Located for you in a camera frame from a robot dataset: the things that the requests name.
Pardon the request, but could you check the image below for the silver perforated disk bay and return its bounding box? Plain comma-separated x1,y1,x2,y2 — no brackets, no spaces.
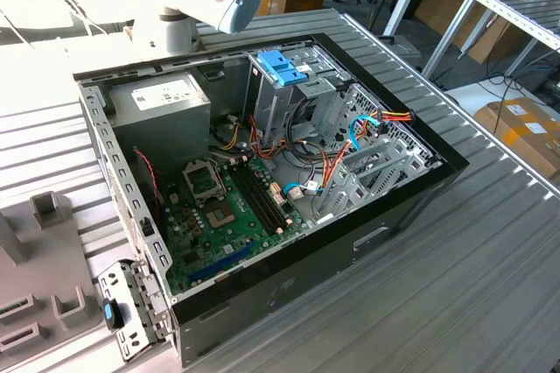
312,83,443,223

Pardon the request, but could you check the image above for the black RAM slot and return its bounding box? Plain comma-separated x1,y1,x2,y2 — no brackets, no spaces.
229,165,281,235
241,163,289,229
246,162,293,225
234,164,284,232

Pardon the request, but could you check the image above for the silver drive cage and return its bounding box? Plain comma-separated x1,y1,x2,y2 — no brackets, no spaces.
242,42,355,151

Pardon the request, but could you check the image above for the green motherboard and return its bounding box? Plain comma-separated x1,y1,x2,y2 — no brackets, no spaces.
161,156,316,295

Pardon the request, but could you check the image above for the metal socket cover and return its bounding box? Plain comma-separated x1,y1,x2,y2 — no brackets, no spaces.
181,160,227,206

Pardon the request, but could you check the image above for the open black PC case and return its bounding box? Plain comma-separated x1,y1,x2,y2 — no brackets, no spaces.
72,32,472,368

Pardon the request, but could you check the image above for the blue expansion slot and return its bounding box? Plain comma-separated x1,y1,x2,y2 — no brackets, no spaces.
187,239,257,285

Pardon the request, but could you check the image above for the grey Dell power supply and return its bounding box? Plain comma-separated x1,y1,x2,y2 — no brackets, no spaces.
107,71,212,172

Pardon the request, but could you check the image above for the silver hinged card retainer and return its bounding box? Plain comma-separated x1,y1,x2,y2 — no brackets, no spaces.
96,258,174,363

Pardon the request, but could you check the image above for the plain large cardboard box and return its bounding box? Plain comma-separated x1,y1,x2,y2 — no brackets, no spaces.
413,0,526,63

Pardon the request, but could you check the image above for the black latch with blue stripe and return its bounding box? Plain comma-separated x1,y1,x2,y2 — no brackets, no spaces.
101,298,124,331

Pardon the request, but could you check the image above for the cardboard box with white labels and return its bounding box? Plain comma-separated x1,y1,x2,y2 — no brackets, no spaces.
474,96,560,181

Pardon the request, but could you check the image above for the grey parts rack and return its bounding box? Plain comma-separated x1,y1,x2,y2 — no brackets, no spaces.
0,191,110,373

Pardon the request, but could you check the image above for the aluminium slat rack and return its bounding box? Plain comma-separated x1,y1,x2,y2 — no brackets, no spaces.
422,0,560,81

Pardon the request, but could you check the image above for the power supply wire bundle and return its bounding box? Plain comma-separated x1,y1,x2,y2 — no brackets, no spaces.
209,114,290,164

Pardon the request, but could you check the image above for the blue wire with white plug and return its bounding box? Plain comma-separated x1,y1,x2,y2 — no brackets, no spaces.
283,180,325,202

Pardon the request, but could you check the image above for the blue data wire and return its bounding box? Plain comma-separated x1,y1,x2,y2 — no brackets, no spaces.
348,113,381,151

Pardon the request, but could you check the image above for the blue plastic drive bracket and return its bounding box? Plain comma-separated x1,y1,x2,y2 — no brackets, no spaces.
257,49,310,88

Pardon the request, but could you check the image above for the power wire with black plug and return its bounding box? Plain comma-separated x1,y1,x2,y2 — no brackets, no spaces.
321,109,415,193

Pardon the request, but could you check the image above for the red fan wire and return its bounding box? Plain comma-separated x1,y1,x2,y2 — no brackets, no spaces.
132,148,164,219

